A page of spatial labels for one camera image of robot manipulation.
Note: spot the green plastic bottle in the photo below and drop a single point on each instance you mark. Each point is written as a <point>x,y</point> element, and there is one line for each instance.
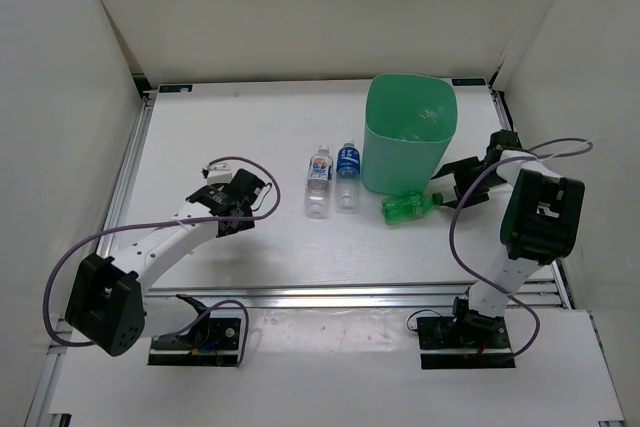
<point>409,206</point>

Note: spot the green plastic bin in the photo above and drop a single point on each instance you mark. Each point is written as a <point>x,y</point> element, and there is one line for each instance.
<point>391,166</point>

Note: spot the aluminium left table rail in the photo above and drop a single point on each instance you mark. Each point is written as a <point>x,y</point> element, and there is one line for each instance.
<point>119,204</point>

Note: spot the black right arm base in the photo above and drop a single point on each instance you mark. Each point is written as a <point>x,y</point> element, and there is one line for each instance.
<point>447,344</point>

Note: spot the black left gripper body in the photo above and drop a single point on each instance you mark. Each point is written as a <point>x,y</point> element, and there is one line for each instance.
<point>246,214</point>

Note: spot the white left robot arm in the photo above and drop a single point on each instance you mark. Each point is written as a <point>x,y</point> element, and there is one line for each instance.
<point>107,301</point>

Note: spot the aluminium right table rail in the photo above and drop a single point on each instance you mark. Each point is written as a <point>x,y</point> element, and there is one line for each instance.
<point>557,269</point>

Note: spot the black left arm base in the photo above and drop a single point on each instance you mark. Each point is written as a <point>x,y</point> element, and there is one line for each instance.
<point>185,332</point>

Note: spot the clear plastic bottle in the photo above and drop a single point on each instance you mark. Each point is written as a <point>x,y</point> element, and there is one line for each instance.
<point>424,124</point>

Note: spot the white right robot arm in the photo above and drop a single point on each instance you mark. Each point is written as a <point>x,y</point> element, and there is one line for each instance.
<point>540,223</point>

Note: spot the blue label clear bottle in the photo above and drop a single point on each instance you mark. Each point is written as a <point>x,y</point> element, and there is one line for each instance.
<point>348,171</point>

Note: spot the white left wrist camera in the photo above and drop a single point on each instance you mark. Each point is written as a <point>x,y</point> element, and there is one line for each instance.
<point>217,173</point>

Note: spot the white orange label clear bottle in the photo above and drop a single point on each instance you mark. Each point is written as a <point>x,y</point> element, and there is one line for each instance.
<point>319,183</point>

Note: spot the aluminium table rail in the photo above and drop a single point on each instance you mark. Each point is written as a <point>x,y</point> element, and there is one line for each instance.
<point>557,269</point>
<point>119,204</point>
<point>434,296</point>

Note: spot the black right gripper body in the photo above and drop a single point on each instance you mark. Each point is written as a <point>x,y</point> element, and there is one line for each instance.
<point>492,180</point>

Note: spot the aluminium front table rail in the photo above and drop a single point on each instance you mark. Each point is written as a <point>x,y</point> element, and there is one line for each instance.
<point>434,296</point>

